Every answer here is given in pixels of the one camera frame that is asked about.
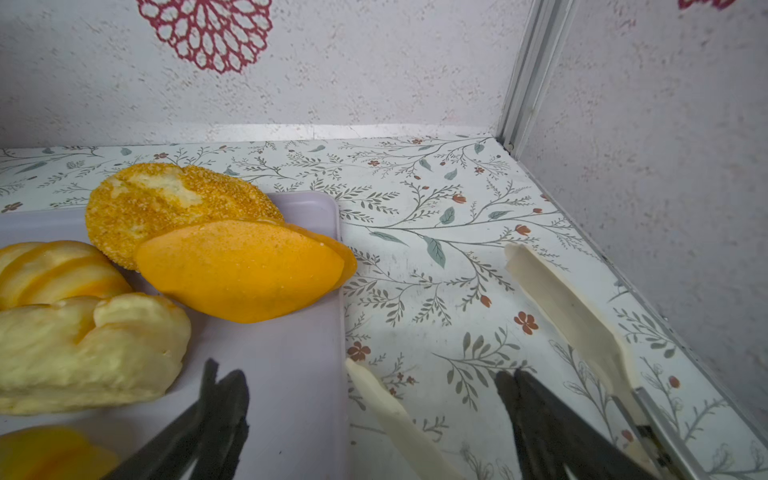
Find round crusty yellow bread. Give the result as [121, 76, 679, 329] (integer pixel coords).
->
[85, 163, 284, 270]

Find striped croissant bread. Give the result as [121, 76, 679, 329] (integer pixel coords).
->
[1, 240, 133, 310]

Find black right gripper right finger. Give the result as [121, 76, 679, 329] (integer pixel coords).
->
[494, 370, 659, 479]

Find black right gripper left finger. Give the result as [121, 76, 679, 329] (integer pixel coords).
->
[105, 359, 250, 480]

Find orange oval bread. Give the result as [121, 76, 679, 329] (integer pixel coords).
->
[134, 220, 357, 324]

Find cream bread tongs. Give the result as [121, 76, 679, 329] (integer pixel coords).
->
[345, 242, 712, 480]

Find orange shell bread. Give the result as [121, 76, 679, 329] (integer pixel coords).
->
[1, 425, 119, 479]

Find lilac plastic tray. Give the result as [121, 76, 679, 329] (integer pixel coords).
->
[1, 192, 347, 479]

